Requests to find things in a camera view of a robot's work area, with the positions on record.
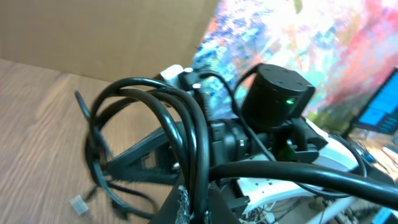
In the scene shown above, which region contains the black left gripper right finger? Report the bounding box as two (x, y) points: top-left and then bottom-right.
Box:
(205, 182), (239, 224)

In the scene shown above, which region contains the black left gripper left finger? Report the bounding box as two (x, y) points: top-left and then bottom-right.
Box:
(149, 177), (191, 224)

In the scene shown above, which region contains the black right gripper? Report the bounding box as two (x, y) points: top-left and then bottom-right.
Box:
(106, 119), (249, 185)

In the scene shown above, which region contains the thick black USB cable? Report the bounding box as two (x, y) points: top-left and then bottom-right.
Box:
(83, 77), (211, 220)

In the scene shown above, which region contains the thin black USB cable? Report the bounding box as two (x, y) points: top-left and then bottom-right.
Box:
(68, 90), (159, 218)

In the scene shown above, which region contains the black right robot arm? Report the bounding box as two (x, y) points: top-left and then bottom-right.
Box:
(160, 63), (329, 192)

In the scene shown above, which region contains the blue computer monitor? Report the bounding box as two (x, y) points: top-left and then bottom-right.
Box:
(351, 67), (398, 135)

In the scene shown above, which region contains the colourful painted backdrop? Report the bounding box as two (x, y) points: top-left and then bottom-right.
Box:
(192, 0), (397, 132)

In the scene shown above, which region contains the black right camera cable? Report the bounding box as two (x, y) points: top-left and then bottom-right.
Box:
(198, 63), (368, 198)

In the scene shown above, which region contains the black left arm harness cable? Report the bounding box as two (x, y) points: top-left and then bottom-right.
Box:
(208, 160), (398, 211)

